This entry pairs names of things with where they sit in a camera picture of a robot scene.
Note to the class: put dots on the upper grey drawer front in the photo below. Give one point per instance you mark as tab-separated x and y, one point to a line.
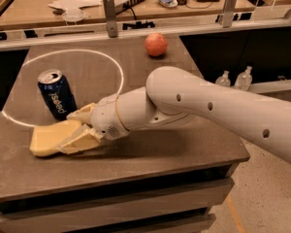
178	209

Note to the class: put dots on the clear sanitizer bottle right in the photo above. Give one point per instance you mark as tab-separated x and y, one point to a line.
244	79

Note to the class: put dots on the grey metal post right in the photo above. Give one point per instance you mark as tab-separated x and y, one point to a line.
228	13

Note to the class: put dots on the grey metal post left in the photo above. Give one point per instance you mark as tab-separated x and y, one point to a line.
110	16

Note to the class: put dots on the clear sanitizer bottle left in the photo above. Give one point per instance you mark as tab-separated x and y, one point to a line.
224	79

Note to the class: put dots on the blue white face mask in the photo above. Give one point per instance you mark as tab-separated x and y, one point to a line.
168	3

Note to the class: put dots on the grey metal post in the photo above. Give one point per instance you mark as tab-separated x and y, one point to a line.
228	13
110	16

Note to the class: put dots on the yellow sponge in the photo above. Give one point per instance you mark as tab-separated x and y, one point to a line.
46	139

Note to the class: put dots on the clear sanitizer bottle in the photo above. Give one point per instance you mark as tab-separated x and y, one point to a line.
244	79
224	79

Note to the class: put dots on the clear round lid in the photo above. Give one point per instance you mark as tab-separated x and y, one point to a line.
73	15

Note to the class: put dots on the grey power strip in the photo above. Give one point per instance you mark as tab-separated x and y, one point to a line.
123	5

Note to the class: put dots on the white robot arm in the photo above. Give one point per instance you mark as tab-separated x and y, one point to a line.
171	94

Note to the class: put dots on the white papers on desk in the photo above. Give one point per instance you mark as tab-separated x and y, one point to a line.
67	4

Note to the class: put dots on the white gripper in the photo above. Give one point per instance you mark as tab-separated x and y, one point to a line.
105	116

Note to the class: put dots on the red apple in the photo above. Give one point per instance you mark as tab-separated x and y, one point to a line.
155	44

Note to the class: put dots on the blue pepsi can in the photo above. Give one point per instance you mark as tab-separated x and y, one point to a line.
56	93

